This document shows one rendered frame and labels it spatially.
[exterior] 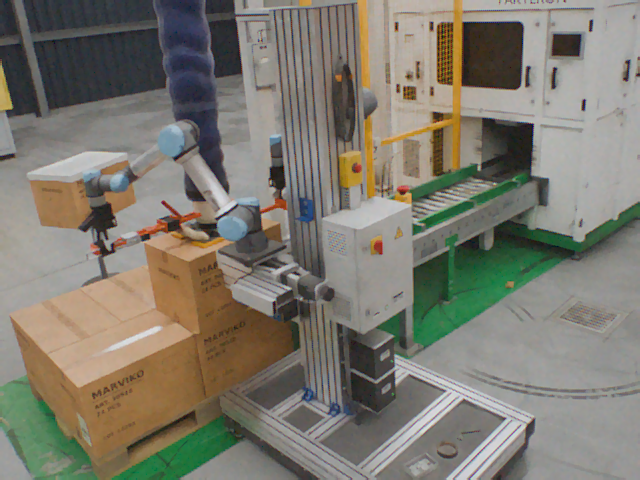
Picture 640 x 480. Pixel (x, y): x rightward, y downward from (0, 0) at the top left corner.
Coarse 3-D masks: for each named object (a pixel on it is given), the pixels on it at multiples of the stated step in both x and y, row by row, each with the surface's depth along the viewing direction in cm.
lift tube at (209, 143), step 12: (180, 72) 281; (216, 108) 296; (192, 120) 290; (204, 120) 292; (216, 120) 299; (204, 132) 294; (216, 132) 298; (204, 144) 295; (216, 144) 301; (204, 156) 297; (216, 156) 301; (216, 168) 303; (192, 180) 303; (228, 192) 313
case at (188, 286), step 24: (168, 240) 317; (192, 240) 315; (168, 264) 305; (192, 264) 293; (216, 264) 304; (168, 288) 314; (192, 288) 297; (216, 288) 307; (168, 312) 323; (192, 312) 304; (216, 312) 311
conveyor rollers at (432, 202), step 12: (468, 180) 504; (480, 180) 497; (432, 192) 479; (444, 192) 481; (456, 192) 474; (468, 192) 475; (420, 204) 456; (432, 204) 458; (444, 204) 451; (420, 216) 434
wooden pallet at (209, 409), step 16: (32, 384) 353; (48, 400) 332; (208, 400) 323; (176, 416) 311; (192, 416) 324; (208, 416) 326; (64, 432) 325; (160, 432) 319; (176, 432) 318; (144, 448) 309; (160, 448) 310; (96, 464) 290; (112, 464) 293; (128, 464) 299
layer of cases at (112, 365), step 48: (96, 288) 364; (144, 288) 359; (48, 336) 315; (96, 336) 311; (144, 336) 308; (192, 336) 306; (240, 336) 327; (288, 336) 351; (48, 384) 318; (96, 384) 277; (144, 384) 294; (192, 384) 313; (96, 432) 283; (144, 432) 301
